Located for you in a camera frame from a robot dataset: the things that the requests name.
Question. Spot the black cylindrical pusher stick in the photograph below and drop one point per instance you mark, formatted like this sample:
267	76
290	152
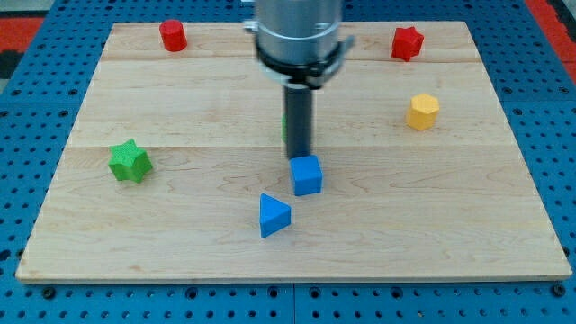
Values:
298	111

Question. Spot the green star block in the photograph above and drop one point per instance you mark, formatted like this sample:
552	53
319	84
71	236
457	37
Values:
129	162

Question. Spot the red cylinder block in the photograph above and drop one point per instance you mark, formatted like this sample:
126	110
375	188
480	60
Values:
172	33

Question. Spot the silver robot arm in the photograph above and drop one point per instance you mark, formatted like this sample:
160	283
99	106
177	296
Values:
298	46

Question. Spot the blue cube block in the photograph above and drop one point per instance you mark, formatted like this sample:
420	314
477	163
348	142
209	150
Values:
306	175

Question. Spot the wooden board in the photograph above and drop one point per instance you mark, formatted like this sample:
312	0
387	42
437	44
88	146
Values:
453	203

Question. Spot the green cylinder block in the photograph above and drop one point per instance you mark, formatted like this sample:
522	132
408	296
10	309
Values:
283	128

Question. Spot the blue triangle block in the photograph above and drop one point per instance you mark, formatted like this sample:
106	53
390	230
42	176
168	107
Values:
274	215

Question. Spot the red star block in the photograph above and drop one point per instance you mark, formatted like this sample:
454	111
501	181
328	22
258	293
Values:
406	43

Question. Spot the yellow hexagon block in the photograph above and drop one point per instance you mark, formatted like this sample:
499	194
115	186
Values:
422	112

